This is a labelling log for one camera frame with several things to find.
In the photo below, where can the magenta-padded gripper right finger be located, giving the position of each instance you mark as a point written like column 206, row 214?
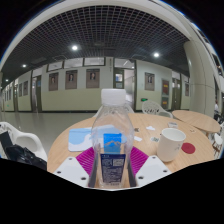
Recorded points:
column 151, row 168

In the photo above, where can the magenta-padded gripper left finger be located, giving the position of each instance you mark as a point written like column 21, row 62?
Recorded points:
column 71, row 170

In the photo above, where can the clear plastic water bottle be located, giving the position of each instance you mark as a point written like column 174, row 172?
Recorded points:
column 112, row 133

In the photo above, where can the white ceramic mug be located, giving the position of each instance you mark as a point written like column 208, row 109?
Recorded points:
column 168, row 145

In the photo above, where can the small grey sticker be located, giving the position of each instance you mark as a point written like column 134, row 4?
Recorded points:
column 154, row 139

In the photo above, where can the blue and white flat pad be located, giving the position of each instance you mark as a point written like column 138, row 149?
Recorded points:
column 78, row 140

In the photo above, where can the white cloud-shaped sticker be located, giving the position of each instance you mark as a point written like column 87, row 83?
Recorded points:
column 150, row 128

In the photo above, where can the small dark sticker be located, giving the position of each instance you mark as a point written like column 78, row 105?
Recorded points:
column 136, row 129

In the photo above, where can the flat round red coaster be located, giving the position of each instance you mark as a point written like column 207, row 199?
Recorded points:
column 188, row 148

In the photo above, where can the small pale sticker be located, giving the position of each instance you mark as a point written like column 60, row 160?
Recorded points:
column 172, row 125

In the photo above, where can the black bag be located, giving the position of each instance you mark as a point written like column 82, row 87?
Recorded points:
column 23, row 156

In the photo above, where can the white smooth plastic chair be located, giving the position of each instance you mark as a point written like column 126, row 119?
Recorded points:
column 28, row 141

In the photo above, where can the round wooden side table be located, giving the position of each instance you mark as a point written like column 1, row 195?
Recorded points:
column 196, row 120

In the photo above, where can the white chair with wooden legs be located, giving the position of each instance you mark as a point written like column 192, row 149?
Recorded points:
column 218, row 141

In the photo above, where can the dark green door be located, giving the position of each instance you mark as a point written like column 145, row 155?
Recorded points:
column 118, row 81
column 36, row 95

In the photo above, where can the person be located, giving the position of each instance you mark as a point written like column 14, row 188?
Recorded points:
column 217, row 108

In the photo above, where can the round ceiling lights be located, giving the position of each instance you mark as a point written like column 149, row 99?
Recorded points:
column 74, row 47

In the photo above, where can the framed wall pictures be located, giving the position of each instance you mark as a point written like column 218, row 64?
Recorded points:
column 92, row 78

